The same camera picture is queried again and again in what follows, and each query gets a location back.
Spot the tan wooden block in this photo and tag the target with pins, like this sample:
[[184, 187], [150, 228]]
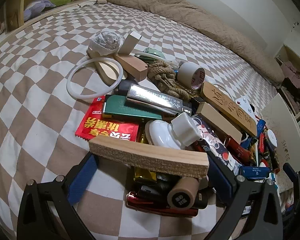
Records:
[[132, 65]]

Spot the crumpled clear plastic wrap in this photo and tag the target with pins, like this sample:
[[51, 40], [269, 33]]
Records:
[[106, 41]]

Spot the beige tape roll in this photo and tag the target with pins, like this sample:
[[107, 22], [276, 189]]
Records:
[[192, 75]]

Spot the light wooden board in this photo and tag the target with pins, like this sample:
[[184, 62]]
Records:
[[108, 68]]

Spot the wooden shelf unit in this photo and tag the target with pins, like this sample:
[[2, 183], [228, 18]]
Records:
[[15, 7]]

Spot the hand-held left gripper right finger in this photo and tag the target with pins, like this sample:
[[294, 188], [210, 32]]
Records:
[[220, 177]]

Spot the cork cylinder stamp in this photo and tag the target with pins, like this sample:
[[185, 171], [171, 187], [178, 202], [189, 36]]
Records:
[[182, 195]]

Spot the long pale wooden block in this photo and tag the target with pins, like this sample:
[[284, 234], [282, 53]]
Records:
[[150, 156]]

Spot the dark blue box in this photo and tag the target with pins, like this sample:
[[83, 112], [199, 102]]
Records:
[[254, 172]]

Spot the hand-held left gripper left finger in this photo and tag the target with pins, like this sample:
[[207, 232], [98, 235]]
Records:
[[82, 177]]

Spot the mint green holder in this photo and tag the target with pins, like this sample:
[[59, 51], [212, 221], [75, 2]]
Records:
[[152, 52]]

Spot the silver harmonica box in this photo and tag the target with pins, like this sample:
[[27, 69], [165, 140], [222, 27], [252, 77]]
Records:
[[155, 100]]

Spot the astronaut printed box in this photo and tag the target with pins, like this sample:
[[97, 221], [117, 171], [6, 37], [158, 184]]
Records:
[[215, 145]]

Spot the pink clothes pile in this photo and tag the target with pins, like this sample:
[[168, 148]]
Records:
[[296, 71]]

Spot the checkered bed sheet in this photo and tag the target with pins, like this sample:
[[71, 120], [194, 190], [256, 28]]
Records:
[[40, 80]]

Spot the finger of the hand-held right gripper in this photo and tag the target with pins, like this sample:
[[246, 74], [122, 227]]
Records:
[[291, 177]]

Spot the white square cap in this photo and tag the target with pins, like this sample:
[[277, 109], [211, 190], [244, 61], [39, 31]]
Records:
[[185, 127]]

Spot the round white tape measure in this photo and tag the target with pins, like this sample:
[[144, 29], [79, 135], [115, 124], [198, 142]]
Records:
[[271, 137]]

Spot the red metallic tube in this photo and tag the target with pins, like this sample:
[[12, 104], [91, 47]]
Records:
[[155, 205]]

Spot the light wooden bar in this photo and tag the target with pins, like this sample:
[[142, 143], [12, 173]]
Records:
[[220, 123]]

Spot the small white cardboard box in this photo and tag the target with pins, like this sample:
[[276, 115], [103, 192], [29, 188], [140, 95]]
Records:
[[130, 42]]

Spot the dark green flat box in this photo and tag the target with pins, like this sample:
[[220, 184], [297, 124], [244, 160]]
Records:
[[125, 110]]

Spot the wooden plaque with writing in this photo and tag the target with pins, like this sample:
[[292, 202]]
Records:
[[230, 105]]

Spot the red snack packet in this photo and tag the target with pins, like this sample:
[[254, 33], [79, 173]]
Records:
[[102, 127]]

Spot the wooden closet shelves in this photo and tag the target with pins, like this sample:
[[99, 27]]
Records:
[[293, 62]]

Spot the purple plush toy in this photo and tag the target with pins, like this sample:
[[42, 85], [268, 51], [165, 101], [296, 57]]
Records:
[[36, 7]]

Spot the beige quilted comforter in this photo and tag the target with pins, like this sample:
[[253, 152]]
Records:
[[190, 17]]

